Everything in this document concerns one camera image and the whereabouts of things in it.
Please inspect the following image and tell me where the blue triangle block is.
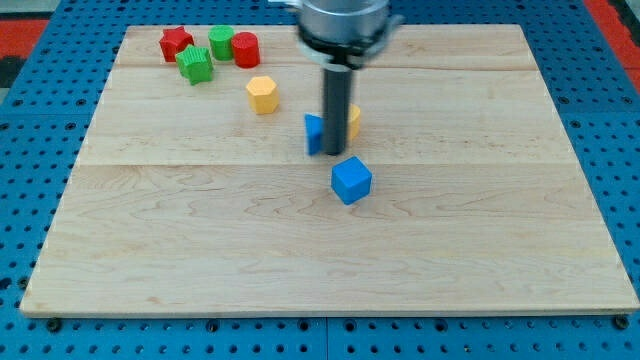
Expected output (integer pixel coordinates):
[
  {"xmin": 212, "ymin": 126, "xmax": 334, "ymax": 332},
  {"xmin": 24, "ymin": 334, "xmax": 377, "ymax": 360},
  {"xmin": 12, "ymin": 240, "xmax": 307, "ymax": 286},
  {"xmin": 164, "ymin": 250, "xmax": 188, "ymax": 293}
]
[{"xmin": 304, "ymin": 113, "xmax": 323, "ymax": 156}]

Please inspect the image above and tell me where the yellow hexagon block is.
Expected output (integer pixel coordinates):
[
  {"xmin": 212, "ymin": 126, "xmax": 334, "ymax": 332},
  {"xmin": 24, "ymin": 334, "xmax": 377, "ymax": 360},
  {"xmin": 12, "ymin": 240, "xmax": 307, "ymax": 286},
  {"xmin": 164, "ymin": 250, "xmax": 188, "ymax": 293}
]
[{"xmin": 246, "ymin": 76, "xmax": 279, "ymax": 115}]

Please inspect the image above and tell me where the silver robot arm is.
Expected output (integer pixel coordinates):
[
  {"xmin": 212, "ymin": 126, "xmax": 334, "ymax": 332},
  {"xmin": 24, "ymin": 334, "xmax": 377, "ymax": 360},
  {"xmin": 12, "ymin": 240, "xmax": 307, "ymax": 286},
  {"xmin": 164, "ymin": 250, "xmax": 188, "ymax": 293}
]
[{"xmin": 280, "ymin": 0, "xmax": 404, "ymax": 156}]

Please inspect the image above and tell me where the wooden board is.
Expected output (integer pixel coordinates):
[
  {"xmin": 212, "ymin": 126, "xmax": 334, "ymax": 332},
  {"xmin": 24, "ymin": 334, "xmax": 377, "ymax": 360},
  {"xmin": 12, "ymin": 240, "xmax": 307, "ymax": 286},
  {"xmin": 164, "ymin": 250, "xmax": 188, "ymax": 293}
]
[{"xmin": 20, "ymin": 25, "xmax": 639, "ymax": 318}]

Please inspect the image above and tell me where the red cylinder block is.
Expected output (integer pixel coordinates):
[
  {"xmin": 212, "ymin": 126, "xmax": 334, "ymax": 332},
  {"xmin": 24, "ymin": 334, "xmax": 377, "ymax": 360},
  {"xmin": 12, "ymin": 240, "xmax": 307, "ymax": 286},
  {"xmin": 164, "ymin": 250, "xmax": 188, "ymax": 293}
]
[{"xmin": 231, "ymin": 32, "xmax": 261, "ymax": 68}]

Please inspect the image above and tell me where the blue cube block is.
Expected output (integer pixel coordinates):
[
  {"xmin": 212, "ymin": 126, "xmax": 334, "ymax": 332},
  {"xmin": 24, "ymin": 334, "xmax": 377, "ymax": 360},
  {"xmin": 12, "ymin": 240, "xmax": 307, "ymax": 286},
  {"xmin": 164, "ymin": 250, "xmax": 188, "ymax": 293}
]
[{"xmin": 331, "ymin": 156, "xmax": 373, "ymax": 205}]

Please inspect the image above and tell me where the yellow rounded block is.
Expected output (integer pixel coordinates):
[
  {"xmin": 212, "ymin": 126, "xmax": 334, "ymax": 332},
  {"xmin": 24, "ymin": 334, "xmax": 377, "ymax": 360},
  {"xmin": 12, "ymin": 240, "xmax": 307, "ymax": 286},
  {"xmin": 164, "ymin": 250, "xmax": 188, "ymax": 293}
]
[{"xmin": 348, "ymin": 104, "xmax": 361, "ymax": 141}]

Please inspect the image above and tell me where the green star block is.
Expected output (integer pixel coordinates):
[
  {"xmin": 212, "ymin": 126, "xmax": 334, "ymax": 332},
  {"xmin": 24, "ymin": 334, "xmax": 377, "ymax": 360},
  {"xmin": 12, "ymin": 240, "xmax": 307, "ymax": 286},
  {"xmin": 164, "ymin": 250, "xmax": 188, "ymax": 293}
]
[{"xmin": 175, "ymin": 44, "xmax": 214, "ymax": 85}]

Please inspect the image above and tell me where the red star block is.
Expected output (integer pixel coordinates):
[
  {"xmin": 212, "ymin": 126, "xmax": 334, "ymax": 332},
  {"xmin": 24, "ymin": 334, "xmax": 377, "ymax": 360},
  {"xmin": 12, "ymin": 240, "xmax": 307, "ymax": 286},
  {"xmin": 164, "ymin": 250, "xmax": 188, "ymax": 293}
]
[{"xmin": 159, "ymin": 26, "xmax": 194, "ymax": 62}]

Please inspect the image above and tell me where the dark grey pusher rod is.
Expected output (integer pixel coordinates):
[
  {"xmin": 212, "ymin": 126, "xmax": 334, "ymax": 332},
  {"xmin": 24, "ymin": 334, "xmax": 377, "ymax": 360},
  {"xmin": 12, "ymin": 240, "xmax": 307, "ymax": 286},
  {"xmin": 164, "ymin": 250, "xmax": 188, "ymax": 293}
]
[{"xmin": 322, "ymin": 69, "xmax": 352, "ymax": 156}]

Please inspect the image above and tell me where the green cylinder block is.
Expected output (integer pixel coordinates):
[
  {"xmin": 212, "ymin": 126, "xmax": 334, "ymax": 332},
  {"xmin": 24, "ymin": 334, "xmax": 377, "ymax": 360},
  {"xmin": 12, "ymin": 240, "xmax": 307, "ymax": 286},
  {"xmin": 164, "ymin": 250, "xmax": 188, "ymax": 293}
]
[{"xmin": 208, "ymin": 25, "xmax": 235, "ymax": 61}]

